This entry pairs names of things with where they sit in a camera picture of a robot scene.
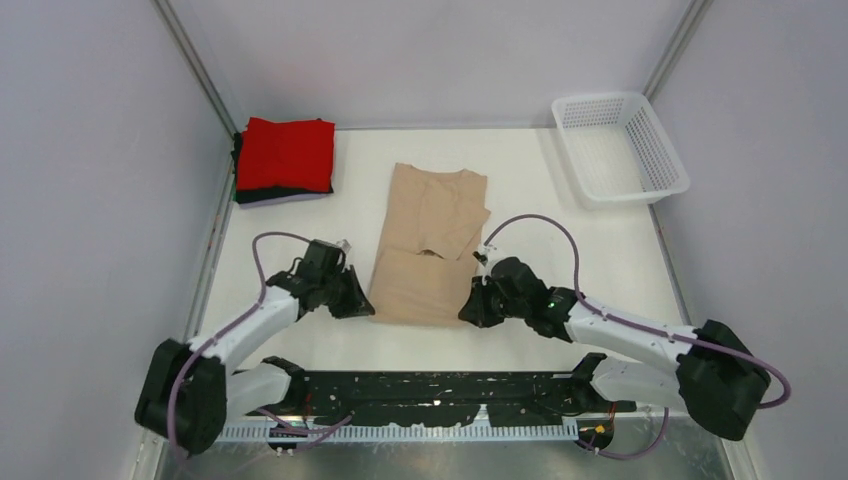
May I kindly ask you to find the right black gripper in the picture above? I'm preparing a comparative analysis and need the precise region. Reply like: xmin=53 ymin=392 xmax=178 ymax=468
xmin=461 ymin=274 xmax=529 ymax=328

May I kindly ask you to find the beige t shirt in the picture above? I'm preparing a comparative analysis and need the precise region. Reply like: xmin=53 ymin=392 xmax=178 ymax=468
xmin=369 ymin=163 xmax=490 ymax=327

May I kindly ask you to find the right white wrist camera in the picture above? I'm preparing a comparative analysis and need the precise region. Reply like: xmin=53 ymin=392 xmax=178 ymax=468
xmin=473 ymin=245 xmax=499 ymax=267

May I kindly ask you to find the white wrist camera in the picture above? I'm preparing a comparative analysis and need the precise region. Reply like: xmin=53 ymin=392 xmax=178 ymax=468
xmin=473 ymin=245 xmax=499 ymax=267
xmin=335 ymin=239 xmax=351 ymax=254

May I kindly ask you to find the white slotted cable duct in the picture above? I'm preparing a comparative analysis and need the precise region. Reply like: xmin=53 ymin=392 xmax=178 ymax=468
xmin=216 ymin=419 xmax=579 ymax=444

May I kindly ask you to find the white plastic basket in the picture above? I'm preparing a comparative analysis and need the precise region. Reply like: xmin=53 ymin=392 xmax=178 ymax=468
xmin=551 ymin=92 xmax=691 ymax=210

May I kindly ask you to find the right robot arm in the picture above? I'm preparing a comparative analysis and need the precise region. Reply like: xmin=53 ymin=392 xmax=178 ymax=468
xmin=458 ymin=257 xmax=771 ymax=441

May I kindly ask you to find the aluminium frame rail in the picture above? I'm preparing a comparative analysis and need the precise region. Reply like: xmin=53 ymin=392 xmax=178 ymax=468
xmin=142 ymin=372 xmax=747 ymax=425

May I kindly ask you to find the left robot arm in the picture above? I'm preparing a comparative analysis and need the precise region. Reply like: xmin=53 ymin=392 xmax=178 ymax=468
xmin=134 ymin=239 xmax=375 ymax=455

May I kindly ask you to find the red folded t shirt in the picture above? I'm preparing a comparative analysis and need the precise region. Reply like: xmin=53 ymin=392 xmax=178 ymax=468
xmin=236 ymin=117 xmax=335 ymax=193

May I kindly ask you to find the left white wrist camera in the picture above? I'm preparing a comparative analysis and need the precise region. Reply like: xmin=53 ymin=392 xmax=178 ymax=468
xmin=335 ymin=239 xmax=351 ymax=254

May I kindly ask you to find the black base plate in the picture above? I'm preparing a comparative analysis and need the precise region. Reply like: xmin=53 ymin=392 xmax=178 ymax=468
xmin=268 ymin=371 xmax=635 ymax=427

